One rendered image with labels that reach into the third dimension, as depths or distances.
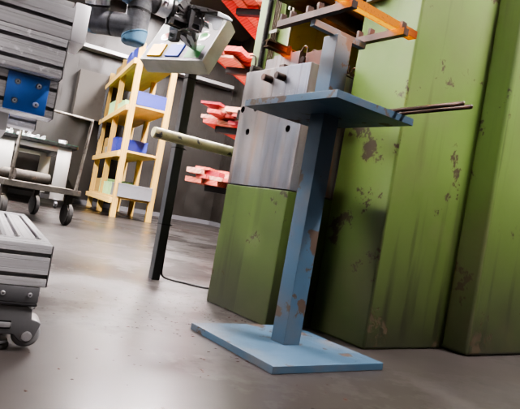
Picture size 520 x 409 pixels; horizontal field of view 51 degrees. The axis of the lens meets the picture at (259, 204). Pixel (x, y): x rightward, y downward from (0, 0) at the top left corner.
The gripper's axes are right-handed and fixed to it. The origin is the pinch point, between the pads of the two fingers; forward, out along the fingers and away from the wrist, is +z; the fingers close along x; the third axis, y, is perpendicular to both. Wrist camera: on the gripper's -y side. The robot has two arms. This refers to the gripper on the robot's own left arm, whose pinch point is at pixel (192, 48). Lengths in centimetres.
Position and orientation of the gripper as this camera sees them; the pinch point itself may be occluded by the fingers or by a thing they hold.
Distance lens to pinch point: 243.3
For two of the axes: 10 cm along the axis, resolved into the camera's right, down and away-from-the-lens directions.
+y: 3.8, -8.1, 4.6
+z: 3.1, 5.7, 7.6
